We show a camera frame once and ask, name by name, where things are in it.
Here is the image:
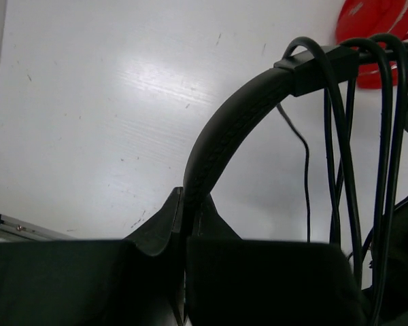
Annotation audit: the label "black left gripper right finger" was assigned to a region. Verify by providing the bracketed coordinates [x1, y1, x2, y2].
[186, 198, 367, 325]

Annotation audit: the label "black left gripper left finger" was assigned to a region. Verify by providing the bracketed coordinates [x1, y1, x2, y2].
[0, 187, 184, 325]

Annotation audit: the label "black headphones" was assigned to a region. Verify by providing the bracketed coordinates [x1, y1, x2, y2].
[183, 34, 408, 325]

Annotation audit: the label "black headphone cable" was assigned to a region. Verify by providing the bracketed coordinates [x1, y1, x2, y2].
[277, 33, 408, 326]

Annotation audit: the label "red headphones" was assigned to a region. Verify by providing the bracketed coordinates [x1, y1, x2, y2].
[335, 0, 408, 90]

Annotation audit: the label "aluminium front rail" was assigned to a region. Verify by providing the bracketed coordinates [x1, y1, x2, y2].
[0, 214, 75, 242]

